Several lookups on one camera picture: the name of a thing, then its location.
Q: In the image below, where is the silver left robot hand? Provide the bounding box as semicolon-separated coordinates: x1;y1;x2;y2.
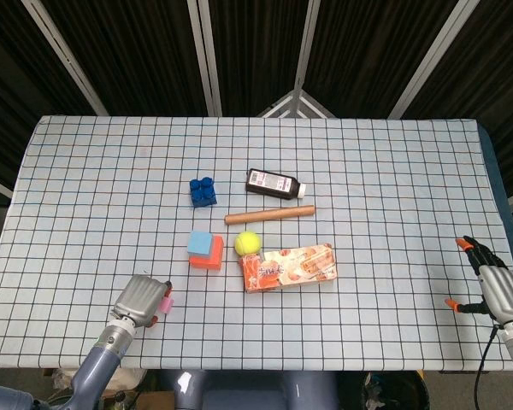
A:
110;274;175;329

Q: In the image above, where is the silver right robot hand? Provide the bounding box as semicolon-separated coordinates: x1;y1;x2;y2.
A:
444;234;513;330

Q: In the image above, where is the medium light blue foam cube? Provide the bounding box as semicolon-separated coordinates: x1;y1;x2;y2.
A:
186;231;215;259

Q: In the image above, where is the crumpled white plastic bag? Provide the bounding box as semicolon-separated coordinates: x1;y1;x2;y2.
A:
50;369;149;393

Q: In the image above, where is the large orange foam cube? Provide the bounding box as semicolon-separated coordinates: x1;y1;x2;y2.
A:
189;234;225;272

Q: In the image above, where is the blue studded plastic brick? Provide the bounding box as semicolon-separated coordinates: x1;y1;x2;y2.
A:
188;176;220;209

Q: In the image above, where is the yellow tennis ball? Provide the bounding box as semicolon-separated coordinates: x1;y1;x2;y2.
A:
233;231;263;257

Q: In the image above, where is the black waste bin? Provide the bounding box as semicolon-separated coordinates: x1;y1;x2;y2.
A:
363;370;431;410

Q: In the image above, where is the blue-grey robot torso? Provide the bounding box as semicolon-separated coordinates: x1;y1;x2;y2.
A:
170;369;339;410

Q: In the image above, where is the orange egg roll box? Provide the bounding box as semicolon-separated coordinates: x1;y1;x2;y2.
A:
238;243;338;295

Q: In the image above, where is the brown cylindrical rod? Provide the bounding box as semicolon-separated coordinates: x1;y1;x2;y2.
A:
224;204;316;226

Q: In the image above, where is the checked light blue tablecloth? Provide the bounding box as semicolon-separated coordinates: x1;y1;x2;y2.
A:
0;114;513;372

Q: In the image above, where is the brown bottle white cap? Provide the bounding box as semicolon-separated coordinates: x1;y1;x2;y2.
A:
245;168;307;201

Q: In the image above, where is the dark ribbed screen panel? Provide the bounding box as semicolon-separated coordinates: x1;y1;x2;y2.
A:
294;0;482;120
0;0;108;202
25;0;221;117
196;0;321;117
388;0;513;213

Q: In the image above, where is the white metal screen foot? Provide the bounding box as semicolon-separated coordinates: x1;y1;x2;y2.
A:
256;88;337;120

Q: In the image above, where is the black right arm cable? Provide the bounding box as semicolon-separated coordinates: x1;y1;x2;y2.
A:
472;323;504;410

